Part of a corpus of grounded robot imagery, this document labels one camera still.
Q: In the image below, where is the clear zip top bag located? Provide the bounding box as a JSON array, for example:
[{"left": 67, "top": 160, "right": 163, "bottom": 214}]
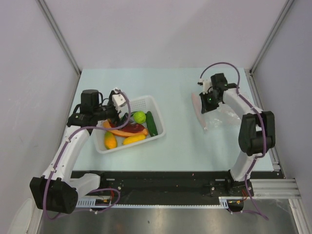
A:
[{"left": 191, "top": 93, "right": 241, "bottom": 131}]

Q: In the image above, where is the papaya slice with red flesh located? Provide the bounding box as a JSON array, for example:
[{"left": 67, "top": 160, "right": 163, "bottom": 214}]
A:
[{"left": 109, "top": 123, "right": 149, "bottom": 138}]

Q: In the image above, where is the yellow green mango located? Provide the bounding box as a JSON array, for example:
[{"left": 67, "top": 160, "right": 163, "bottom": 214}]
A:
[{"left": 104, "top": 131, "right": 117, "bottom": 150}]

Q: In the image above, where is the green lime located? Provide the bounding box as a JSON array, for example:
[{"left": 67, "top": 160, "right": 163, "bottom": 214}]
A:
[{"left": 133, "top": 111, "right": 146, "bottom": 124}]

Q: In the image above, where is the dark green cucumber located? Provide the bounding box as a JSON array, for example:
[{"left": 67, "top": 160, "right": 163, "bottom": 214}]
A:
[{"left": 146, "top": 111, "right": 158, "bottom": 137}]

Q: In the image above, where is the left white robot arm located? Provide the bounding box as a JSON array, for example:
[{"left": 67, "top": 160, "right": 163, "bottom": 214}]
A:
[{"left": 30, "top": 88, "right": 130, "bottom": 217}]

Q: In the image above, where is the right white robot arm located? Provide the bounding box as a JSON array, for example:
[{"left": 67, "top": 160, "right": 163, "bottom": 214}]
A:
[{"left": 198, "top": 73, "right": 275, "bottom": 195}]

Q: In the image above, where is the white plastic basket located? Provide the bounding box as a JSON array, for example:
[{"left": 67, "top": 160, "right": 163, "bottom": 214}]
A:
[{"left": 92, "top": 96, "right": 166, "bottom": 154}]

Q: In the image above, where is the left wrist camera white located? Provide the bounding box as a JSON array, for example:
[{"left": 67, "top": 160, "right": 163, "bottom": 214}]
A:
[{"left": 112, "top": 88, "right": 128, "bottom": 110}]

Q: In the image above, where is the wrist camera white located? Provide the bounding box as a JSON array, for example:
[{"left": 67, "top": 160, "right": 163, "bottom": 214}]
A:
[
  {"left": 112, "top": 88, "right": 128, "bottom": 110},
  {"left": 198, "top": 78, "right": 212, "bottom": 94}
]

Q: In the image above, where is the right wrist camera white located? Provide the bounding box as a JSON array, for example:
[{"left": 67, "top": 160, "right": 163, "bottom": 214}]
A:
[{"left": 198, "top": 78, "right": 212, "bottom": 94}]

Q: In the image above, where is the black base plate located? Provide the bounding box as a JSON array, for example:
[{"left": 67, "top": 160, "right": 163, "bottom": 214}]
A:
[{"left": 70, "top": 171, "right": 254, "bottom": 208}]

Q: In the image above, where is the white slotted cable duct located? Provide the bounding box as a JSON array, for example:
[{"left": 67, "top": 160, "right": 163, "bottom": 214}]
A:
[{"left": 75, "top": 196, "right": 247, "bottom": 209}]

